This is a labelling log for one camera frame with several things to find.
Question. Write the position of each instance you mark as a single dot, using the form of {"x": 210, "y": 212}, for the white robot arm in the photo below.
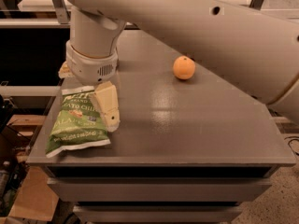
{"x": 257, "y": 53}

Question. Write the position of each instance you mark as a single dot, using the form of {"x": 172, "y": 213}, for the brown cardboard box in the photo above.
{"x": 34, "y": 203}

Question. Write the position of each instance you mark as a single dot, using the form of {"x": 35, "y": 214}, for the grey drawer cabinet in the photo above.
{"x": 185, "y": 151}

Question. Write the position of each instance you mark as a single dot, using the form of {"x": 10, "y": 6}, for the orange fruit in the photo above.
{"x": 183, "y": 68}

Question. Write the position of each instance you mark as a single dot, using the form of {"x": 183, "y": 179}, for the green jalapeno chip bag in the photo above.
{"x": 78, "y": 124}

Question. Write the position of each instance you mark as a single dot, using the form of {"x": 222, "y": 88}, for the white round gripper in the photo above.
{"x": 90, "y": 69}

